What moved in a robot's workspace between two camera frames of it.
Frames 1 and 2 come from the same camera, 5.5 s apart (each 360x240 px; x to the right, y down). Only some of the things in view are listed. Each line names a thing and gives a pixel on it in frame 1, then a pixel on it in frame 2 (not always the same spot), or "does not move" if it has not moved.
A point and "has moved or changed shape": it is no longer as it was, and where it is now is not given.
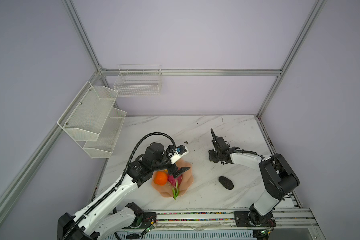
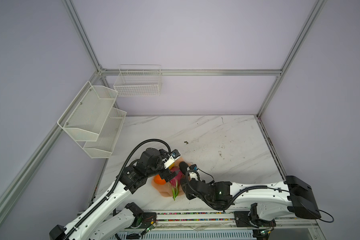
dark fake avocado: [213, 156] has moved or changed shape
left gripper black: [171, 171] → [164, 175]
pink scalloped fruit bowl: [187, 181] does not move
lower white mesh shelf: [107, 137] does not move
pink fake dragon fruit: [175, 183] does not move
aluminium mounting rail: [289, 217] does not move
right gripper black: [211, 153] → [189, 196]
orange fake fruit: [160, 178] does not move
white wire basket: [139, 80] does not move
